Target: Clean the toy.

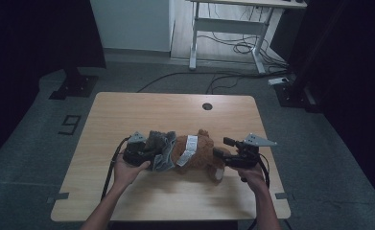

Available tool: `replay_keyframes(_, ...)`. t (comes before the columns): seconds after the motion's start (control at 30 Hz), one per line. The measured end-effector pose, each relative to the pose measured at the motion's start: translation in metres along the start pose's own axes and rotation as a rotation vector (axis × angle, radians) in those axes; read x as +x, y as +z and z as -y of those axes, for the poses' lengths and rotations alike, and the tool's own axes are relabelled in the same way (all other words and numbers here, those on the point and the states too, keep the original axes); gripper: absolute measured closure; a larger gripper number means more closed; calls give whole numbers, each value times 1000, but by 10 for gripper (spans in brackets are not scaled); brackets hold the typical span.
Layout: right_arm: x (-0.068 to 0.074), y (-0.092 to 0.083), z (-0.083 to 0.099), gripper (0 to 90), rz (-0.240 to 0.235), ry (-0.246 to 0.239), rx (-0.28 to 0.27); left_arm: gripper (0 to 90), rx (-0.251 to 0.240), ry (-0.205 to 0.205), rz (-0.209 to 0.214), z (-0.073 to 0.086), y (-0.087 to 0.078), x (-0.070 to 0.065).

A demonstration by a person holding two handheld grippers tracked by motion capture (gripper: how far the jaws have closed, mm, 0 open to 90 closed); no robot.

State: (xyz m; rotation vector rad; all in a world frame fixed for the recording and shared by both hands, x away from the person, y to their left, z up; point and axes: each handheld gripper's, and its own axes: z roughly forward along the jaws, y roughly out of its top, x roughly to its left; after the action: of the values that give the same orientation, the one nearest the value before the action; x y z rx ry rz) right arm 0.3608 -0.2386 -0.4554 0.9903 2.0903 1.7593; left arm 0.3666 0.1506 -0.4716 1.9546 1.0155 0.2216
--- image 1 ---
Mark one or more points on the person's right hand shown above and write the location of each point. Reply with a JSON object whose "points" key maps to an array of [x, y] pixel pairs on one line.
{"points": [[253, 177]]}

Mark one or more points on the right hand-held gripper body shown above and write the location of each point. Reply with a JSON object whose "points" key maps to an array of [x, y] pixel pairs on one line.
{"points": [[247, 156]]}

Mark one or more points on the black stand base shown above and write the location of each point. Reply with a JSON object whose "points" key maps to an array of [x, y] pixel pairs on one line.
{"points": [[290, 96], [76, 86]]}

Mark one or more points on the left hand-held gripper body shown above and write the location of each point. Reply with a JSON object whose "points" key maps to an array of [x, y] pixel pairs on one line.
{"points": [[135, 151]]}

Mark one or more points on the person's left hand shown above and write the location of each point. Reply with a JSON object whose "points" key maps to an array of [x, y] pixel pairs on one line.
{"points": [[126, 174]]}

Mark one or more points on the brown teddy bear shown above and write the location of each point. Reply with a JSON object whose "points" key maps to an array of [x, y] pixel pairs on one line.
{"points": [[201, 156]]}

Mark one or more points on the black tape floor mark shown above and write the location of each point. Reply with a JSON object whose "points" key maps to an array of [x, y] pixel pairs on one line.
{"points": [[74, 119]]}

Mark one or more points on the grey tape strip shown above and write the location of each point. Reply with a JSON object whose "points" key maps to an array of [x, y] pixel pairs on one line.
{"points": [[58, 196], [282, 195]]}

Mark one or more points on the dark curtain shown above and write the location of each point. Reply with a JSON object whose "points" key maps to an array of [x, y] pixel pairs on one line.
{"points": [[31, 48], [351, 80]]}

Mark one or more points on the grey fluffy garment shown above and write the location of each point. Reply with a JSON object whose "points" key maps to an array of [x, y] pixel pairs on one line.
{"points": [[164, 156]]}

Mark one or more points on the white desk frame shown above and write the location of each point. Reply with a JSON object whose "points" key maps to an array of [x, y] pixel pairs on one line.
{"points": [[229, 25]]}

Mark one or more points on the white power strip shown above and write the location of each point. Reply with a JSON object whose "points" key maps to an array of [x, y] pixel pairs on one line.
{"points": [[277, 81]]}

